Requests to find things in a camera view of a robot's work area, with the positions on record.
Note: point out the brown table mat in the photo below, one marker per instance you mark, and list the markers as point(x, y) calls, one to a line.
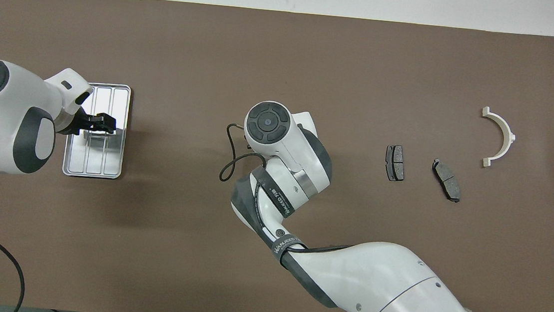
point(286, 51)

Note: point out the silver metal tray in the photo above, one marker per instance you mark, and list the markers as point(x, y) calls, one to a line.
point(106, 161)

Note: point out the dark grey angled brake pad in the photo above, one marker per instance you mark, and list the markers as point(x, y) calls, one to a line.
point(446, 181)

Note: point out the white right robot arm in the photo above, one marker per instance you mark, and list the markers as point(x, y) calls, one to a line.
point(386, 286)

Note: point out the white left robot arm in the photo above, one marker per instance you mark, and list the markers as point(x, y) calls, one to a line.
point(9, 122)

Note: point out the dark grey rectangular brake pad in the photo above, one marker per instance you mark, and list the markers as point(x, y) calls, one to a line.
point(395, 163)

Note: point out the white curved plastic bracket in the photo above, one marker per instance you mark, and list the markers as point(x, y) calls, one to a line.
point(507, 133)

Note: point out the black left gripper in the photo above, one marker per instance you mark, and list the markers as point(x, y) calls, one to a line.
point(87, 123)

